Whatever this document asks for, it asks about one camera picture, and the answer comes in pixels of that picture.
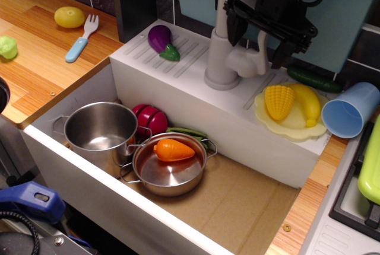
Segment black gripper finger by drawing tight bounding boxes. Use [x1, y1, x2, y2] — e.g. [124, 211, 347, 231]
[227, 11, 248, 46]
[271, 40, 298, 69]

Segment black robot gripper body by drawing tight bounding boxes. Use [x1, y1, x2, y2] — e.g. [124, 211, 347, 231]
[224, 0, 318, 53]

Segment grey toy faucet with lever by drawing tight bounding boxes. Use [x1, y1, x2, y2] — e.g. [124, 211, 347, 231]
[204, 0, 269, 90]

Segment yellow toy banana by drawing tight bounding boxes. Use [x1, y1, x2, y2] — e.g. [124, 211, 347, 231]
[289, 84, 322, 128]

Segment yellow toy corn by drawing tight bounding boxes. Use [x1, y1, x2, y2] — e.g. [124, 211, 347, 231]
[264, 85, 296, 121]

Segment dark green toy cucumber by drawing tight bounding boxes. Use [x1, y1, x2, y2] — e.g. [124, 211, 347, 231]
[287, 65, 343, 93]

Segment teal plastic bin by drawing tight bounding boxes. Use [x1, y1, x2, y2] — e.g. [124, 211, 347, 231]
[179, 0, 377, 73]

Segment purple toy eggplant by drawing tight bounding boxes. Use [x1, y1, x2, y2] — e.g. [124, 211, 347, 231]
[148, 25, 181, 61]

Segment pale yellow toy plate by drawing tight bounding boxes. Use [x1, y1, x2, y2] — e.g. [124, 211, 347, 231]
[254, 82, 328, 142]

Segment light blue plastic cup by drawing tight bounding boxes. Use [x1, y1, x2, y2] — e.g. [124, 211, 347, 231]
[322, 82, 379, 139]

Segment green toy beans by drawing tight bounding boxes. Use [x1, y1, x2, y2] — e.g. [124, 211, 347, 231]
[166, 127, 212, 150]

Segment magenta toy onion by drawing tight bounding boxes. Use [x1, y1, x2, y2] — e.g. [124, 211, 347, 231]
[132, 104, 169, 140]

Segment white toy sink unit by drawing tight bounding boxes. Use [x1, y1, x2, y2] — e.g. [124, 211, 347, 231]
[23, 26, 330, 254]

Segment orange toy carrot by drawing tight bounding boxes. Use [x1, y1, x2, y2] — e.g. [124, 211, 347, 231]
[153, 138, 195, 162]

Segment white blue toy fork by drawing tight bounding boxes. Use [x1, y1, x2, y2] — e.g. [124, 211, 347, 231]
[65, 15, 99, 63]

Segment lime green plastic lid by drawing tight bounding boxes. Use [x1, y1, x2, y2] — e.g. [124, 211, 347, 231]
[358, 116, 379, 205]

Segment shallow steel pan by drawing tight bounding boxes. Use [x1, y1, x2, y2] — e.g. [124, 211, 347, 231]
[120, 133, 217, 197]

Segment yellow toy lemon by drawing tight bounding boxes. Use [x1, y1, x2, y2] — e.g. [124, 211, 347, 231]
[54, 7, 85, 28]

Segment tall steel pot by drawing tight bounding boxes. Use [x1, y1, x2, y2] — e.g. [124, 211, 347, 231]
[52, 102, 152, 179]

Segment black stove grate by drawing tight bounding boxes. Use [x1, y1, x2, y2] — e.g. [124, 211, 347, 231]
[329, 122, 379, 241]

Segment light green toy vegetable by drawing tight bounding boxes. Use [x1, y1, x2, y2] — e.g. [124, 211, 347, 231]
[1, 36, 18, 59]

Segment blue clamp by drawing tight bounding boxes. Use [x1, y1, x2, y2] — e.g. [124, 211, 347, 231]
[1, 181, 66, 224]

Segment dark grey vertical post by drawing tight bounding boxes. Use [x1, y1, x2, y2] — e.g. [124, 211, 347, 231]
[114, 0, 157, 43]

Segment black braided cable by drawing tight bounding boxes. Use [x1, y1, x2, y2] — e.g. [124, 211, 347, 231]
[0, 210, 41, 255]

